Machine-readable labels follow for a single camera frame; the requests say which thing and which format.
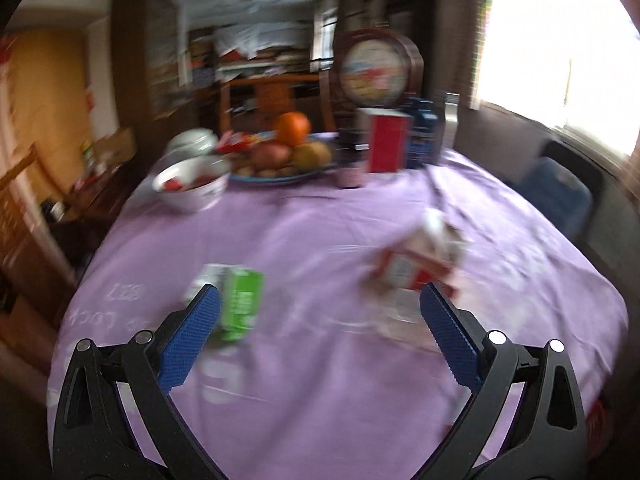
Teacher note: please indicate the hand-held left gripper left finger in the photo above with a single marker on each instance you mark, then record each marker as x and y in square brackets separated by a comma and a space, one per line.
[192, 340]

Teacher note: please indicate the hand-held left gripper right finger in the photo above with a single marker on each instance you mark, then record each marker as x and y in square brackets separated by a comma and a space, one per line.
[450, 335]

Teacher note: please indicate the green white carton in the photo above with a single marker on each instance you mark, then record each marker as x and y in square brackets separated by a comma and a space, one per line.
[245, 300]

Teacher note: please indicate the red white printed carton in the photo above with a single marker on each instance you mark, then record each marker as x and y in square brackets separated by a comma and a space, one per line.
[405, 267]

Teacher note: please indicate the purple tablecloth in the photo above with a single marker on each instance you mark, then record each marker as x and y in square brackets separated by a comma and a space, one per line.
[310, 400]

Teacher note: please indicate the white ceramic bowl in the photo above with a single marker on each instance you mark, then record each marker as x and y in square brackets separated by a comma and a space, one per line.
[195, 200]

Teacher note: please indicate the blue chair cushion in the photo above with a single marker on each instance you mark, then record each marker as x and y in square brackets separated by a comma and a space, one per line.
[555, 195]

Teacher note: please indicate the dark supplement bottle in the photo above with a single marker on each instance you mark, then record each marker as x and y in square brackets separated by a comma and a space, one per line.
[350, 175]

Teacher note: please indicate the fruit plate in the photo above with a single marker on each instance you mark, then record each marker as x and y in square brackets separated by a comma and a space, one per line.
[300, 176]

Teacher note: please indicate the red apple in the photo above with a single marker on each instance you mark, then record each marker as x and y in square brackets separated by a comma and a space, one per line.
[270, 156]

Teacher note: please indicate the white lidded bowl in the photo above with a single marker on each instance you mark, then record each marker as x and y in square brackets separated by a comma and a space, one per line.
[192, 140]

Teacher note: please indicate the blue supplement bottle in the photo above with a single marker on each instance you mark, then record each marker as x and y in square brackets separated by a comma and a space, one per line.
[425, 135]

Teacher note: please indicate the red snack packet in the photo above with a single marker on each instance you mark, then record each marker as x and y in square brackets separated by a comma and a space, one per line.
[235, 142]

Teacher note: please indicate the red box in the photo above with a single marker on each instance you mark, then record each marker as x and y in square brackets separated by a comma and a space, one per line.
[387, 142]

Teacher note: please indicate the cardboard box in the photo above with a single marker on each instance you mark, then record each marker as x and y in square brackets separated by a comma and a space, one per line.
[117, 147]

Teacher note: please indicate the wooden armchair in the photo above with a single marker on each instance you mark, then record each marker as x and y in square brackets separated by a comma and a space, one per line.
[20, 220]

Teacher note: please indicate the steel bottle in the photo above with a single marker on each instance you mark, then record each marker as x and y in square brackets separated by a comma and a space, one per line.
[451, 120]

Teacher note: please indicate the yellow pear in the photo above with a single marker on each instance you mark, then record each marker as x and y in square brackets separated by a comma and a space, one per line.
[312, 155]

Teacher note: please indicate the orange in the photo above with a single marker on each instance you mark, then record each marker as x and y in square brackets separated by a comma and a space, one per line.
[291, 129]

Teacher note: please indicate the decorative plate on wooden stand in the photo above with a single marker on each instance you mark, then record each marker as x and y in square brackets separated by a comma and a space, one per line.
[372, 70]

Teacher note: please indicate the glass door wooden cabinet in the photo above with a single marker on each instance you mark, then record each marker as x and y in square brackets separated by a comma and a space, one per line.
[135, 60]

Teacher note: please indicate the white sheet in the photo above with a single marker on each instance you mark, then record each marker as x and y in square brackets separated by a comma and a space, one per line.
[260, 37]

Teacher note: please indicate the window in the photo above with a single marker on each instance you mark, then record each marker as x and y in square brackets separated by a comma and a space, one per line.
[540, 35]

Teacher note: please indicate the tall dark wooden cabinet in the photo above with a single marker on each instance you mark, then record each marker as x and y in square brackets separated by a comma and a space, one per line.
[415, 10]

